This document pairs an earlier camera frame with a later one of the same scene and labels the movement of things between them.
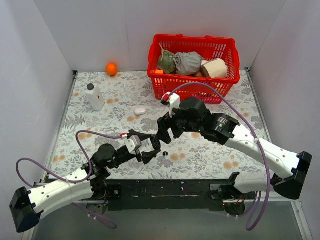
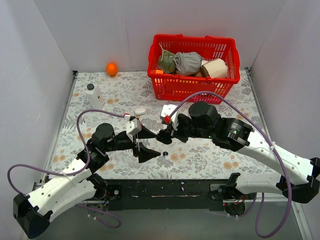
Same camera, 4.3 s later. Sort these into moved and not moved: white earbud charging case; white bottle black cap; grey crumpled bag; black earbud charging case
Moved: black earbud charging case
Not moved: white earbud charging case; white bottle black cap; grey crumpled bag
